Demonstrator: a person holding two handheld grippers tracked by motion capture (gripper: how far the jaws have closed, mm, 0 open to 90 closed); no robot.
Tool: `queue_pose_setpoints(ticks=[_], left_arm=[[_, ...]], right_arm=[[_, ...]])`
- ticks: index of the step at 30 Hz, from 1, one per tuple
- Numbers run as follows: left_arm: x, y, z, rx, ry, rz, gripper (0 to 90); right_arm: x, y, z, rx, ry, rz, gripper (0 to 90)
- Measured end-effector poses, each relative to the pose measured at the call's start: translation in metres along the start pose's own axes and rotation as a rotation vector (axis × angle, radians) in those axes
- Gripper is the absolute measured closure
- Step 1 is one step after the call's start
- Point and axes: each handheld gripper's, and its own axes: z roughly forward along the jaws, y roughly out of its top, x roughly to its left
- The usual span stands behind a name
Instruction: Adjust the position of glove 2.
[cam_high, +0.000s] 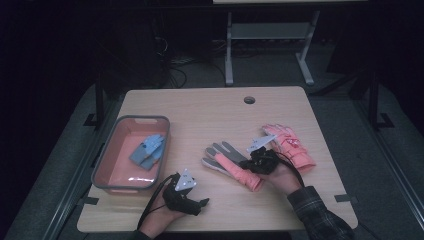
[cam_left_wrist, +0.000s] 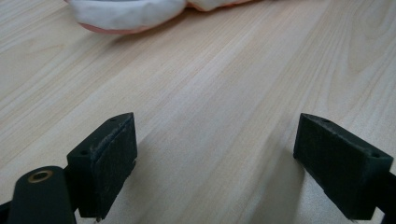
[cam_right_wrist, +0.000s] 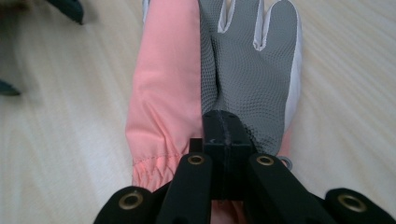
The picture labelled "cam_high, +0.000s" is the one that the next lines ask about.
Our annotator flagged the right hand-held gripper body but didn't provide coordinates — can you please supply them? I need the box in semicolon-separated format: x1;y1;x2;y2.
246;134;280;175

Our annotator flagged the black tape strip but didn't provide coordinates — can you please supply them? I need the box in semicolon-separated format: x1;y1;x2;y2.
333;194;358;204
77;196;100;206

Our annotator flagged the pink basin with grey rim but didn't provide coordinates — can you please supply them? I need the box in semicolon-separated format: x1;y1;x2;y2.
91;114;171;195

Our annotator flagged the grey metal stand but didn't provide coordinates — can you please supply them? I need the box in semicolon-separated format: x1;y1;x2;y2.
224;10;322;87

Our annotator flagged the pink patterned ski glove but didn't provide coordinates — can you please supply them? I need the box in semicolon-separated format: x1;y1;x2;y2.
261;123;317;173

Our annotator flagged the person's left hand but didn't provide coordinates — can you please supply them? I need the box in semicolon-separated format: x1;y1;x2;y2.
137;191;188;240

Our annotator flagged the person's right hand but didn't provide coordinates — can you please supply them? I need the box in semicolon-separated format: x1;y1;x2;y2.
263;162;304;196

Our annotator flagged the black post with foot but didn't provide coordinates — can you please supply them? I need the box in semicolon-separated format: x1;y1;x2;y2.
367;68;395;132
83;71;106;128

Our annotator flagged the bundle of floor cables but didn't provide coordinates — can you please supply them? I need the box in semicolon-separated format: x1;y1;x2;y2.
153;34;228;89

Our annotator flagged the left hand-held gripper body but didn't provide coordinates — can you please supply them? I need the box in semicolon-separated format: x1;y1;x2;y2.
162;168;200;216

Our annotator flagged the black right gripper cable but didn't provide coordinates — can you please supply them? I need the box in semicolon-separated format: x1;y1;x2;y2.
274;151;306;188

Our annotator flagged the blue and grey glove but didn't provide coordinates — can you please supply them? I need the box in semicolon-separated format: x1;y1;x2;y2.
129;143;166;172
139;133;167;158

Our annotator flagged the pink glove with grey palm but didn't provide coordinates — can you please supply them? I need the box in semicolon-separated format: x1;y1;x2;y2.
201;141;265;193

